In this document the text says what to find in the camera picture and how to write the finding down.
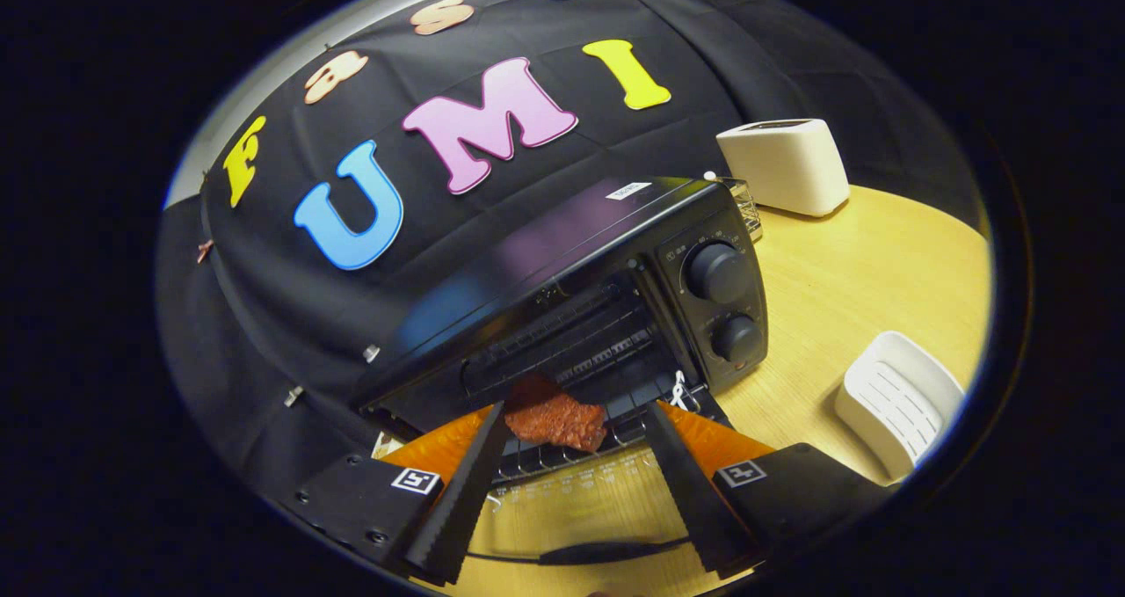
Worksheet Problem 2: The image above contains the white ribbed tray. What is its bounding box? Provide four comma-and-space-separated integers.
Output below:
835, 331, 966, 481

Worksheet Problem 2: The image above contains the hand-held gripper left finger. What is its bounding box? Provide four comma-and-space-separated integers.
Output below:
281, 401, 512, 586

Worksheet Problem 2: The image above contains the black toaster oven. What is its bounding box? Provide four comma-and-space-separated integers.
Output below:
350, 177, 770, 567

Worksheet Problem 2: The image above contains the white bread toaster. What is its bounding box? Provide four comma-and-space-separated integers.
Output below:
715, 119, 851, 218

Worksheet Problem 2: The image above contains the reddish meat slice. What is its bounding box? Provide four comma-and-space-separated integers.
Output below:
504, 375, 609, 454

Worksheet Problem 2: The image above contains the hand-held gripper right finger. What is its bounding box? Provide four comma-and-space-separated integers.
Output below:
644, 400, 893, 579

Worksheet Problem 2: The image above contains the metal wire basket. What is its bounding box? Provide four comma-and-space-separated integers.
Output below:
703, 171, 764, 244

